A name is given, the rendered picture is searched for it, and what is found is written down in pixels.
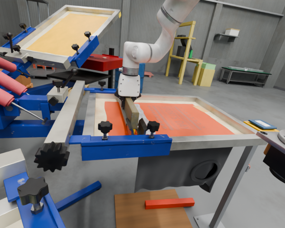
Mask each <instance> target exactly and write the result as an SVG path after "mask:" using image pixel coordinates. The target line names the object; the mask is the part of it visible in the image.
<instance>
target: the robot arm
mask: <svg viewBox="0 0 285 228"><path fill-rule="evenodd" d="M199 1H200V0H165V2H164V3H163V5H162V6H161V8H160V9H159V11H158V13H157V20H158V22H159V24H160V25H161V26H162V33H161V35H160V37H159V39H158V40H157V41H156V42H155V44H149V43H135V42H130V41H128V42H125V43H124V47H123V65H122V67H121V68H119V71H121V72H122V73H121V74H120V76H119V83H118V89H117V90H116V92H115V94H114V95H115V96H116V97H118V98H119V99H120V100H121V107H122V108H123V109H124V105H125V101H124V98H125V96H128V97H131V99H132V100H133V102H134V101H135V100H136V99H137V98H139V97H141V94H140V76H139V75H138V70H139V63H156V62H159V61H160V60H161V59H162V58H163V57H164V56H165V55H166V54H167V53H168V51H169V50H170V48H171V47H172V44H173V41H174V38H175V33H176V30H177V29H178V27H179V26H180V25H181V24H182V22H183V21H184V20H185V18H186V17H187V16H188V15H189V13H190V12H191V11H192V10H193V8H194V7H195V6H196V5H197V3H198V2H199ZM278 138H279V139H280V140H281V141H282V142H283V143H284V144H285V129H284V130H281V131H279V133H278Z"/></svg>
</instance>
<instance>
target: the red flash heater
mask: <svg viewBox="0 0 285 228"><path fill-rule="evenodd" d="M91 56H94V57H91ZM103 57H106V58H103ZM122 65H123V58H119V57H118V56H113V55H107V54H102V55H99V54H91V55H90V57H88V58H87V60H86V61H85V62H84V63H83V65H82V66H81V68H85V69H91V70H96V71H108V70H113V69H116V68H120V67H122Z"/></svg>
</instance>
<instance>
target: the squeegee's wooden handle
mask: <svg viewBox="0 0 285 228"><path fill-rule="evenodd" d="M124 101H125V105H124V111H125V113H126V116H127V118H128V119H129V120H130V123H131V125H132V128H133V129H137V128H138V119H139V112H138V110H137V108H136V106H135V104H134V102H133V100H132V99H131V97H128V96H125V98H124Z"/></svg>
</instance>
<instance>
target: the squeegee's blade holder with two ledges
mask: <svg viewBox="0 0 285 228"><path fill-rule="evenodd" d="M118 101H119V105H120V108H121V111H122V115H123V118H124V121H125V125H126V126H127V125H128V124H127V121H126V118H127V116H126V113H125V111H124V109H123V108H122V107H121V100H120V99H119V98H118Z"/></svg>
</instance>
